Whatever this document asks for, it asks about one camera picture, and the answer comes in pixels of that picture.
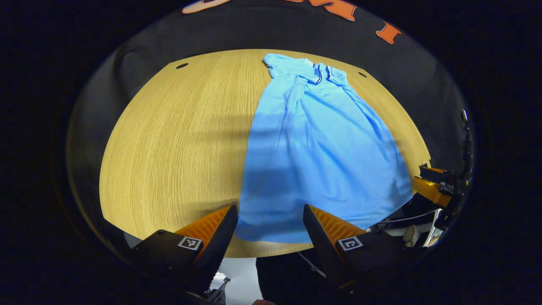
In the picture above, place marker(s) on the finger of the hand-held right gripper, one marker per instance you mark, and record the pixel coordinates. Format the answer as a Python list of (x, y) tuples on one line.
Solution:
[(430, 189), (432, 170)]

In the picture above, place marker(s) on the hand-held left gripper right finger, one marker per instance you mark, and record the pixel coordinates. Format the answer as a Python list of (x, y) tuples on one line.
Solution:
[(319, 241)]

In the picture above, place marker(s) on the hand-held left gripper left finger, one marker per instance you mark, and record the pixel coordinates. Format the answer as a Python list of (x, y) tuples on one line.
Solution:
[(220, 241)]

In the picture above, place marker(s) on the light blue T-shirt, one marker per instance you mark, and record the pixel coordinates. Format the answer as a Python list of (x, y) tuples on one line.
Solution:
[(317, 161)]

